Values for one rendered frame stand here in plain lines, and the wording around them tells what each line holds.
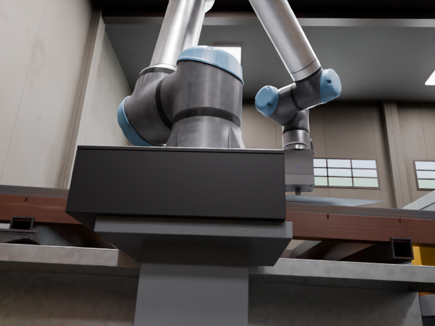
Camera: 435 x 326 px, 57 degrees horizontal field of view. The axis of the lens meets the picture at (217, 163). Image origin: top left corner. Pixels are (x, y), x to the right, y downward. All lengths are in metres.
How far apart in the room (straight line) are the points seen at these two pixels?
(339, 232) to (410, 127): 10.10
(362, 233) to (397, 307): 0.18
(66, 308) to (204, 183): 0.52
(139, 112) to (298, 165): 0.52
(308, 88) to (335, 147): 9.23
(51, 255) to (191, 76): 0.40
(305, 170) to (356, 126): 9.55
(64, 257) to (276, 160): 0.43
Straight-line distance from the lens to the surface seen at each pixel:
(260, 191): 0.50
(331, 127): 10.47
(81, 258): 0.77
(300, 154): 1.13
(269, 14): 1.00
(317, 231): 1.01
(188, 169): 0.51
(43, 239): 1.10
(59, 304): 0.94
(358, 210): 1.11
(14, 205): 1.06
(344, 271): 0.80
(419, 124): 11.20
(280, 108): 1.09
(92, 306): 0.92
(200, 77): 0.66
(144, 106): 0.74
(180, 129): 0.62
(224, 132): 0.61
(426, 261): 1.30
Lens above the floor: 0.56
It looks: 22 degrees up
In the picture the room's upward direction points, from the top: 3 degrees clockwise
